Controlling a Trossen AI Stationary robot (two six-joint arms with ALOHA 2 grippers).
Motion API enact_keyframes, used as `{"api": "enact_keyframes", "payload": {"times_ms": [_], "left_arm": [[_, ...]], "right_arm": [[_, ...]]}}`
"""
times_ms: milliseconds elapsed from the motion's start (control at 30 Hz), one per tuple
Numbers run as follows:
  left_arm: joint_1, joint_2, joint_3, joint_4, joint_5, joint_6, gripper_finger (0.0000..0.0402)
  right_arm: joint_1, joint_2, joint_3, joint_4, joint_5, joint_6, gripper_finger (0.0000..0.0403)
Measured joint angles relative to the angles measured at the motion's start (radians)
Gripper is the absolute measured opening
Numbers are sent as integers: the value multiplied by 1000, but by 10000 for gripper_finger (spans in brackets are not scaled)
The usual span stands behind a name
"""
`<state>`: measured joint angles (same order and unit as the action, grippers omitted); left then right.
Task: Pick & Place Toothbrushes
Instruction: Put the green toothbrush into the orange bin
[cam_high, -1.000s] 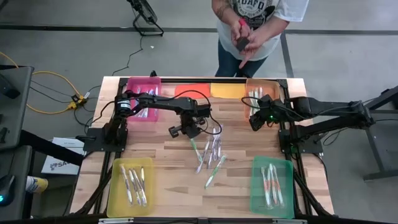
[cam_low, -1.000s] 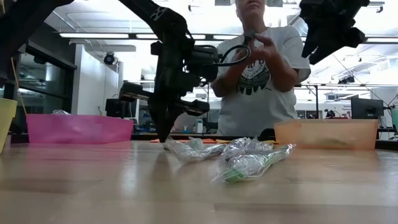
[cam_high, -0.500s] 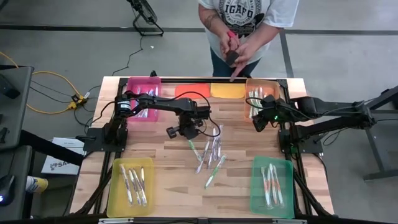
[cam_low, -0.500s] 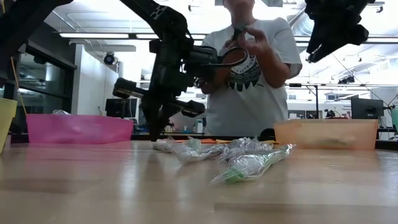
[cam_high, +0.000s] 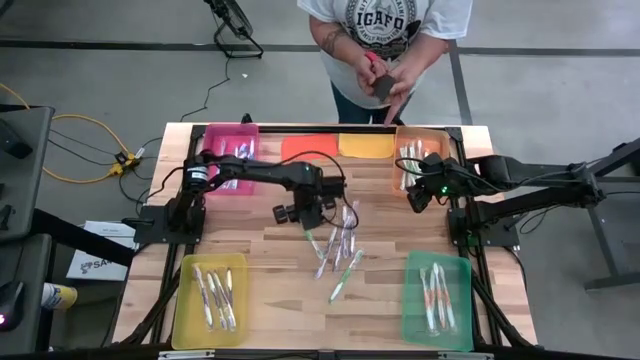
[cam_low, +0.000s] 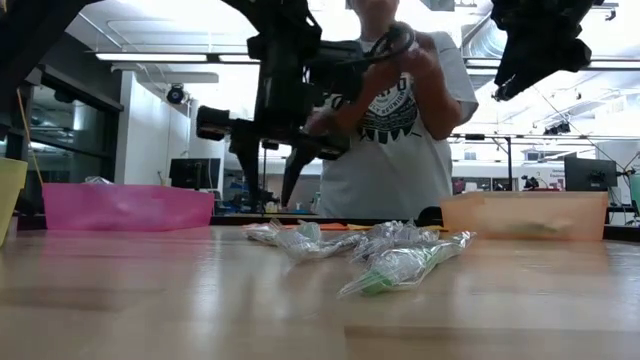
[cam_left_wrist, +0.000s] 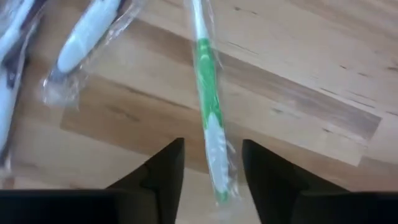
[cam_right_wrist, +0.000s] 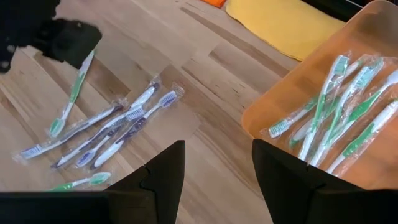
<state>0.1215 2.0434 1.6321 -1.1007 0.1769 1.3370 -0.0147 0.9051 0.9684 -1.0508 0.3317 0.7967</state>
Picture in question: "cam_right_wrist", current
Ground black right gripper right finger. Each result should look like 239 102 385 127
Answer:
252 139 371 224

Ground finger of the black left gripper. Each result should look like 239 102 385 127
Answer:
40 19 103 70

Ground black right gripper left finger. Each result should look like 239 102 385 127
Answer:
107 140 187 224

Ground pile of toothbrushes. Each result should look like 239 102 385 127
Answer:
48 49 96 139

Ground green toothbrush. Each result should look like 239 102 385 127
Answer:
269 55 374 139
298 55 351 161
325 99 398 175
46 171 112 192
309 58 385 167
289 68 398 149

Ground purple toothbrush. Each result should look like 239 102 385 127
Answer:
90 83 184 170
12 99 125 162
51 82 161 169
76 105 147 167

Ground orange plastic bin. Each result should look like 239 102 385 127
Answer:
241 0 398 191

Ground orange cloth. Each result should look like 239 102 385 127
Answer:
200 0 227 9

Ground yellow cloth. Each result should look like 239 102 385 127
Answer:
225 0 346 62

